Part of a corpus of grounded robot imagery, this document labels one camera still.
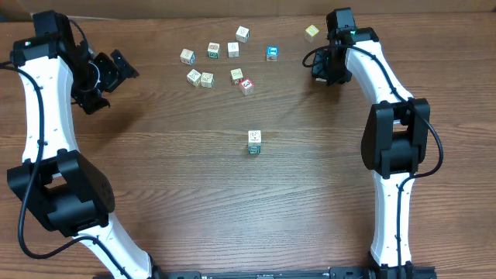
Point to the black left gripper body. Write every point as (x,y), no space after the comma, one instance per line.
(117,66)

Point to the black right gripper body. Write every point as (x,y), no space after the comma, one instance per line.
(322,68)

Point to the red three wooden block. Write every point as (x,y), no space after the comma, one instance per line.
(246,86)

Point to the plain wooden block blue H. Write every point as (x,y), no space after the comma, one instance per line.
(254,138)

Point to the green letter wooden block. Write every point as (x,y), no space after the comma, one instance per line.
(254,149)

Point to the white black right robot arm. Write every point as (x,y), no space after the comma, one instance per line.
(393,143)

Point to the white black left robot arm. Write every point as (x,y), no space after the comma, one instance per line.
(56,184)

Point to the yellow top wooden block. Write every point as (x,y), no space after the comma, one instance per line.
(311,33)

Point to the blue top wooden block middle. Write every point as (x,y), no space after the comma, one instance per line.
(272,53)

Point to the blue sided wooden block left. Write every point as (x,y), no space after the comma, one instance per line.
(187,56)

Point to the X marked wooden block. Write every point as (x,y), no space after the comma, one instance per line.
(194,77)

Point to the wooden block top centre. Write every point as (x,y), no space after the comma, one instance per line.
(242,34)

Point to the wooden block numeral one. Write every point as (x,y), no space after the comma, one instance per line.
(236,75)

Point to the plain wooden block red side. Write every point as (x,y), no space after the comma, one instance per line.
(233,49)

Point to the green sided wooden block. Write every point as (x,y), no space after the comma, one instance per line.
(207,80)

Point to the green B wooden block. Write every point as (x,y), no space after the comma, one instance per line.
(213,50)

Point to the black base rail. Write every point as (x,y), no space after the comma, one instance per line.
(271,274)

